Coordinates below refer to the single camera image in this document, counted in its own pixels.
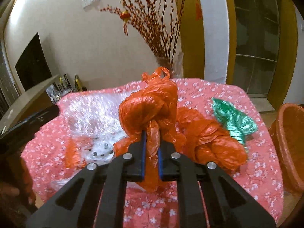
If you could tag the pink floral tablecloth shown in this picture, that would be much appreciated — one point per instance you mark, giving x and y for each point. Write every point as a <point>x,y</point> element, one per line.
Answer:
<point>260,176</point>

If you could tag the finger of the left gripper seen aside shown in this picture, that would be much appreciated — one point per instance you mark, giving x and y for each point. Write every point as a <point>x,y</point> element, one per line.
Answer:
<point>23,132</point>

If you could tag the small orange plastic bag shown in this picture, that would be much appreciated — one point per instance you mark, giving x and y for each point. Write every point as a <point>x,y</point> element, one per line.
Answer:
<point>75,150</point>

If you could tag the green foil wrapper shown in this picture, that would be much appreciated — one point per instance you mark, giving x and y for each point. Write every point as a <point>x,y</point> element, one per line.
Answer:
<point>238,124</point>

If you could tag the wooden tv cabinet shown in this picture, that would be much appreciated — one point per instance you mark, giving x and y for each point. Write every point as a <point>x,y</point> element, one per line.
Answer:
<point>29,103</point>

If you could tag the orange woven trash basket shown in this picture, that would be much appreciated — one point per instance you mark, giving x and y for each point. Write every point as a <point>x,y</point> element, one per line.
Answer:
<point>287,136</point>

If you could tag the black television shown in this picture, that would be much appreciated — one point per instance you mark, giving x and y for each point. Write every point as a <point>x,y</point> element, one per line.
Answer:
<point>32,67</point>

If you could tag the orange plastic bag front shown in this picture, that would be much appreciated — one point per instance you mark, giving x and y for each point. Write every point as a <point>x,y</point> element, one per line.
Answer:
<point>154,110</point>

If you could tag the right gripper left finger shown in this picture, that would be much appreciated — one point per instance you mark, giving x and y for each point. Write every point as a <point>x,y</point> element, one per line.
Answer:
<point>95,196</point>

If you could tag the orange plastic bag knotted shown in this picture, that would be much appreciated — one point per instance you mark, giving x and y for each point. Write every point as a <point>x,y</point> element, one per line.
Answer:
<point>207,141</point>

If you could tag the glass vase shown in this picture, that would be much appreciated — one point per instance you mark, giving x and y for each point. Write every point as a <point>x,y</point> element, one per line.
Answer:
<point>174,65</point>

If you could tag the person's left hand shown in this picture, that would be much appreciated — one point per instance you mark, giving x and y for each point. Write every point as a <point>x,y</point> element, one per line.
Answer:
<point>16,179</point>

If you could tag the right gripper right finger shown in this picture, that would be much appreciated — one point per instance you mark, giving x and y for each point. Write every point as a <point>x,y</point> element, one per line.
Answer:
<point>207,195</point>

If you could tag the clutter on cabinet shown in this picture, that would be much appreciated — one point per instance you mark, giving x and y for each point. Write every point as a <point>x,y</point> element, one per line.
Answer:
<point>58,90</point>

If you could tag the wooden framed glass door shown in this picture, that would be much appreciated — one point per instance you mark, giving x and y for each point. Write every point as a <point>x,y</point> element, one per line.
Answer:
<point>263,47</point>

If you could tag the white bag with black dots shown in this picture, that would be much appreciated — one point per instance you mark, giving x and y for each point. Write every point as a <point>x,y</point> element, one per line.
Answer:
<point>101,152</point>

